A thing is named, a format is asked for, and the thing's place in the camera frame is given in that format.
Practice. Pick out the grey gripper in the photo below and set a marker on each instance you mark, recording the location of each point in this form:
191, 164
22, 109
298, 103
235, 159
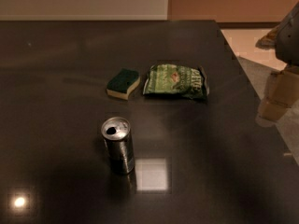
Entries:
289, 41

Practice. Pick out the green jalapeno chip bag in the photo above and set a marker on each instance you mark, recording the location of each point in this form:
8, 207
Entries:
177, 80

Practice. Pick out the open silver drink can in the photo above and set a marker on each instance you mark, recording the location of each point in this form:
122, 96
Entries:
116, 133

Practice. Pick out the green yellow sponge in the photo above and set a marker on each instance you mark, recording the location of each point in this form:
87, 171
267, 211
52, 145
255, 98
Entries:
123, 84

